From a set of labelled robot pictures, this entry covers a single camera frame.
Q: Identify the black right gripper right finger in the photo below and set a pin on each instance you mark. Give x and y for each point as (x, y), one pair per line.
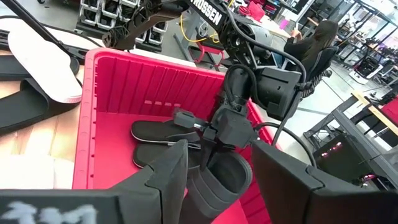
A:
(286, 186)

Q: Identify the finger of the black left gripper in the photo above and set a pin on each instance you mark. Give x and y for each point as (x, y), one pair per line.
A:
(208, 155)

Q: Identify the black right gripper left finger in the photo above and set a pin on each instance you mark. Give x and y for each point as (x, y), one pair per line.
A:
(168, 186)

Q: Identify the black slide sandal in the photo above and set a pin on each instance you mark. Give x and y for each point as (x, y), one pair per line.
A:
(217, 193)
(25, 109)
(7, 70)

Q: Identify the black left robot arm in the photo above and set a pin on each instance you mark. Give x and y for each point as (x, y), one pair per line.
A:
(276, 90)

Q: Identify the red plastic bin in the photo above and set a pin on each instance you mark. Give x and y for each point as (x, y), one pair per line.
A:
(124, 93)

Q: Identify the white storage bin stack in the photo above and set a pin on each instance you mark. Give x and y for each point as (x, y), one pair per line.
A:
(93, 15)

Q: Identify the computer tower pink lights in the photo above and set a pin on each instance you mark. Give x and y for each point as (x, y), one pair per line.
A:
(342, 161)

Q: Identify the black mesh office chair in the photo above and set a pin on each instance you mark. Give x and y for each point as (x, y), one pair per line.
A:
(323, 62)

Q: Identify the red bag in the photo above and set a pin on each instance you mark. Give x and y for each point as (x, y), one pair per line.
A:
(255, 11)

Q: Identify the person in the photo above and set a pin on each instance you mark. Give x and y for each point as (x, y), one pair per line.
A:
(320, 40)

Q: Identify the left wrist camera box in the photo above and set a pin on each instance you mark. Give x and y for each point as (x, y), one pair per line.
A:
(185, 118)

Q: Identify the black workstation frame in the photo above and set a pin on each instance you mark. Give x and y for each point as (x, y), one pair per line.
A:
(367, 146)

